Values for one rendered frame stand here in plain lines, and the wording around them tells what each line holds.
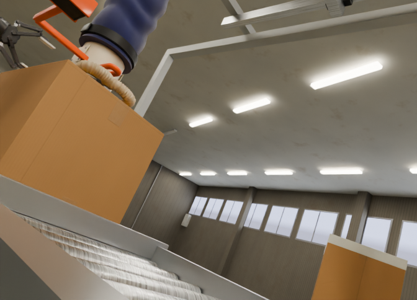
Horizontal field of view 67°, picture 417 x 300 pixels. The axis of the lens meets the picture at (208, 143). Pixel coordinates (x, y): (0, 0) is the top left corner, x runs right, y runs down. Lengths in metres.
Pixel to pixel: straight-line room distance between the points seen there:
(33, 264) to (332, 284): 1.89
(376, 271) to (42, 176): 1.71
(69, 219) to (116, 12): 0.79
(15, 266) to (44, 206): 0.65
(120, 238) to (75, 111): 0.38
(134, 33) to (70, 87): 0.45
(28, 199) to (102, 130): 0.29
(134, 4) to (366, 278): 1.77
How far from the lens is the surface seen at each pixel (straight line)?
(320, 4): 3.39
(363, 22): 3.47
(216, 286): 0.88
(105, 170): 1.00
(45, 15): 1.11
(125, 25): 1.28
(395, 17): 3.41
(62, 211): 0.86
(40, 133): 0.91
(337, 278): 2.01
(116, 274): 0.58
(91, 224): 0.90
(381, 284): 2.04
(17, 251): 0.20
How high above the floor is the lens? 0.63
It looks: 18 degrees up
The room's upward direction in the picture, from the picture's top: 24 degrees clockwise
